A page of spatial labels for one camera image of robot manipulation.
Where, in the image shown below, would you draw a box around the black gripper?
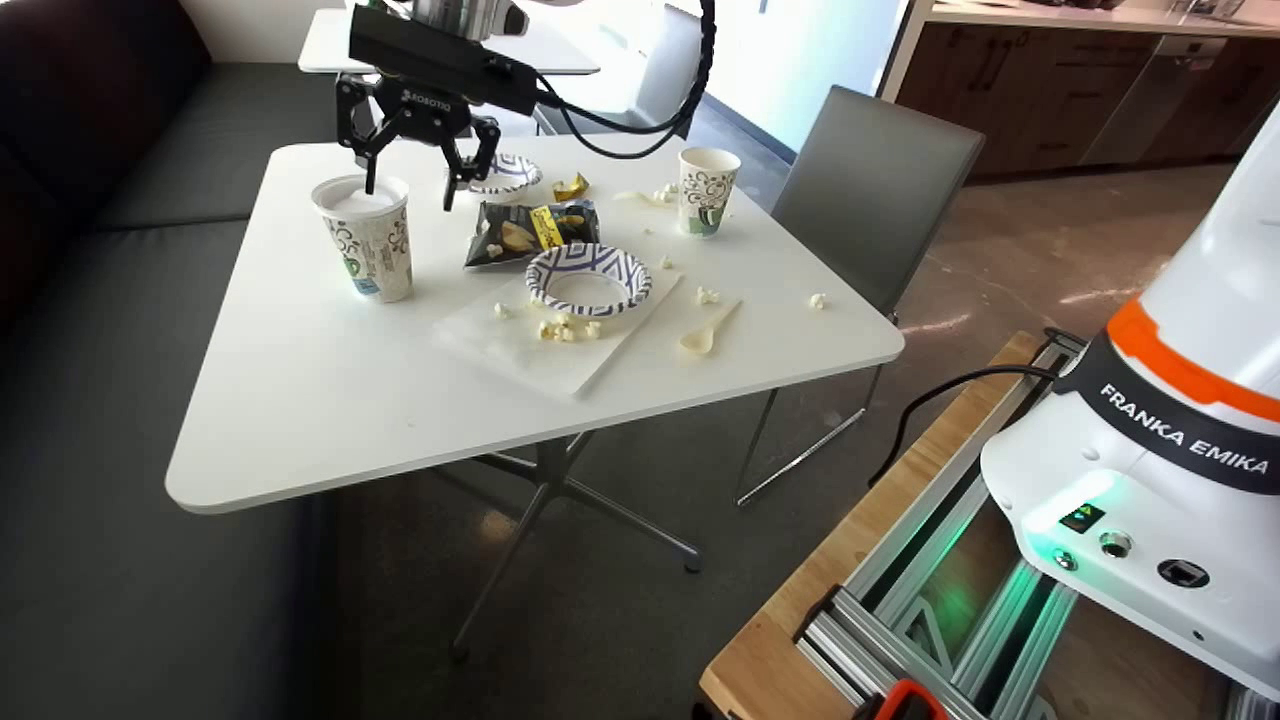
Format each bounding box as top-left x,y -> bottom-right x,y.
331,70 -> 503,217

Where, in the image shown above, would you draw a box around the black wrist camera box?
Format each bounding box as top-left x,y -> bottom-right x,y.
346,0 -> 545,120

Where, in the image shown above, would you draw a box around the white cutting board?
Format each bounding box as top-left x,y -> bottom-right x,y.
437,259 -> 693,403

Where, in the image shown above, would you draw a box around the yellow food strip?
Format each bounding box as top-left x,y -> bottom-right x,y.
527,203 -> 570,257

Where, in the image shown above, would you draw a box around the small white table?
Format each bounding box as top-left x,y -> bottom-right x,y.
291,9 -> 606,142

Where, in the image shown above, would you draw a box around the large blue patterned bowl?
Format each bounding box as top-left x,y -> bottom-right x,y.
522,239 -> 652,322

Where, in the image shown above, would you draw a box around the pale yellow food crumbs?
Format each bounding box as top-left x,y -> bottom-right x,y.
527,312 -> 610,349

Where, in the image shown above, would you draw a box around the small patterned paper cup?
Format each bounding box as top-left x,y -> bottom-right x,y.
678,142 -> 743,239

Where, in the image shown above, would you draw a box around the small yellow food piece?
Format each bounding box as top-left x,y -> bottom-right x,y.
548,169 -> 596,208

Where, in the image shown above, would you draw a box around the white plastic spoon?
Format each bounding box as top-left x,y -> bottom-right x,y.
672,290 -> 747,365

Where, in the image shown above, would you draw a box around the grey chair with metal legs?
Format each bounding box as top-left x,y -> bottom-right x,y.
733,81 -> 988,507

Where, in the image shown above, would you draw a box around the red clamp handle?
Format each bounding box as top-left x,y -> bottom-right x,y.
868,677 -> 958,720

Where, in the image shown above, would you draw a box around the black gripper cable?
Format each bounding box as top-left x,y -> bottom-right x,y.
532,0 -> 721,162

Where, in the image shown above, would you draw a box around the small blue patterned bowl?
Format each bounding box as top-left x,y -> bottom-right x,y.
469,151 -> 545,203

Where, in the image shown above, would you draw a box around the wooden workbench top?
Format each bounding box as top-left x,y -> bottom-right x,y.
698,329 -> 1280,720

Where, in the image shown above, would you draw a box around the dark upholstered bench sofa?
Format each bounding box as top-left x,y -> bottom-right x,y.
0,0 -> 363,720

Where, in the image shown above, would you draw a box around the large white square table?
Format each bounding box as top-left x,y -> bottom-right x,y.
160,129 -> 908,668

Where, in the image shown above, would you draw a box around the black food tray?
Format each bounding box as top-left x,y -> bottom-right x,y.
462,196 -> 606,272

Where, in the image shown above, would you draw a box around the tall patterned paper cup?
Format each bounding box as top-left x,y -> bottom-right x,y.
316,200 -> 421,307

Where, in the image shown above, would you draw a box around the aluminium profile frame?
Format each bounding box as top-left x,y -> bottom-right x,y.
791,331 -> 1280,720

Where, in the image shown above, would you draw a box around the brown wooden counter cabinet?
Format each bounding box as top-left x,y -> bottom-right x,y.
878,0 -> 1280,189

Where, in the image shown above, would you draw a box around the black floor cable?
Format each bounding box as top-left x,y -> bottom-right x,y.
866,361 -> 1060,492

